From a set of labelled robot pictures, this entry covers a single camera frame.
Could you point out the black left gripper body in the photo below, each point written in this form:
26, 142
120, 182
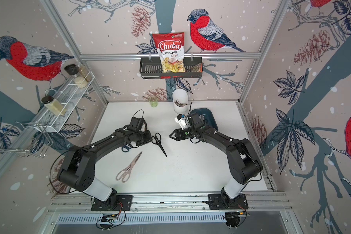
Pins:
143, 137

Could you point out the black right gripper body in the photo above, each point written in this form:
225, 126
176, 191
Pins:
186, 133

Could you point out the dark blue handled scissors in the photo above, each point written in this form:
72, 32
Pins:
126, 148

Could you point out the teal plastic storage box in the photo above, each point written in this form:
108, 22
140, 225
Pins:
206, 116

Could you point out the large black scissors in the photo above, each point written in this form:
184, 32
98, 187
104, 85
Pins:
156, 139

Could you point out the pink kitchen scissors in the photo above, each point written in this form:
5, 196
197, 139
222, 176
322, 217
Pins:
125, 173

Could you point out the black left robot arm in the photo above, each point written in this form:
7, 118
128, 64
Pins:
78, 168

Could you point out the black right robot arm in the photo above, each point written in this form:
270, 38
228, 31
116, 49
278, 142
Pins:
244, 163

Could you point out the white cylindrical utensil holder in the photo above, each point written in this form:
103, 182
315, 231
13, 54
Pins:
180, 101

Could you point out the green glass cup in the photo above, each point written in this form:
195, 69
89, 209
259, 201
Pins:
153, 100

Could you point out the black-lid spice jar on shelf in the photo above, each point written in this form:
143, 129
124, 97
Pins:
78, 79

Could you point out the glass jar behind on shelf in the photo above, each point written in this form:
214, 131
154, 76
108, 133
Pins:
85, 72

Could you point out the yellow spice jar on shelf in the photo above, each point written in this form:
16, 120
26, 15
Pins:
54, 106

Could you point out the red Chuba chips bag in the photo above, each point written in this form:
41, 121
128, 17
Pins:
170, 48

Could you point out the black wall basket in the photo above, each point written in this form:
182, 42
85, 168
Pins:
157, 69

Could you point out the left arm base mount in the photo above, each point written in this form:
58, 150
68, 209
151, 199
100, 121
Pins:
114, 203

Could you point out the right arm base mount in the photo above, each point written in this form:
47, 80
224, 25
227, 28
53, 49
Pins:
223, 202

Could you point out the white wire wall shelf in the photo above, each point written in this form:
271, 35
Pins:
68, 95

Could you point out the circuit board with wires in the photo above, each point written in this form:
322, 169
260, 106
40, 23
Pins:
108, 222

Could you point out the wire rack hooks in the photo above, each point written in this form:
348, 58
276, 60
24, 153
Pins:
25, 139

